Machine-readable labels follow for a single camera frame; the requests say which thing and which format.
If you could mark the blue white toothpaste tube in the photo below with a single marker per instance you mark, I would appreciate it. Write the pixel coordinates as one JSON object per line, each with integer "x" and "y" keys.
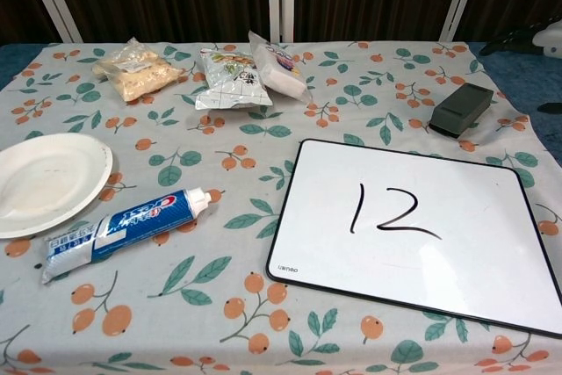
{"x": 131, "y": 225}

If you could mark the dark grey whiteboard eraser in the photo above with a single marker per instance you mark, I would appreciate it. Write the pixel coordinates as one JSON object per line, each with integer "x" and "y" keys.
{"x": 461, "y": 105}

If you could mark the floral tablecloth with orange fruits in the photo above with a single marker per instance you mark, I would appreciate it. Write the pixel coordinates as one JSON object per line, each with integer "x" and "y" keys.
{"x": 175, "y": 129}

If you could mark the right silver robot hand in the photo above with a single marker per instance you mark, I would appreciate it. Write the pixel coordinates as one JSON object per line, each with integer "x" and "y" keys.
{"x": 549, "y": 37}

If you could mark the clear bag of yellow snacks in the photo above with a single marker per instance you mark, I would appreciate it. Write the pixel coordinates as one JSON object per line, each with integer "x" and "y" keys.
{"x": 136, "y": 72}

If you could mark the white paper plate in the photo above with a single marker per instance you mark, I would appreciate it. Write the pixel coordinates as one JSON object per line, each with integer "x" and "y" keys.
{"x": 48, "y": 182}

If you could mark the white rectangular board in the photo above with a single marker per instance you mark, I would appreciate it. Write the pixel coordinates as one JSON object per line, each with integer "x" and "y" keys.
{"x": 395, "y": 269}

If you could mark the green white snack bag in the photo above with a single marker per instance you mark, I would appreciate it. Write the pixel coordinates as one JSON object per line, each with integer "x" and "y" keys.
{"x": 228, "y": 81}

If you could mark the white packet with blue print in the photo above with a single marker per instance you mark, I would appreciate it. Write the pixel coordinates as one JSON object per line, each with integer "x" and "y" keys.
{"x": 281, "y": 67}

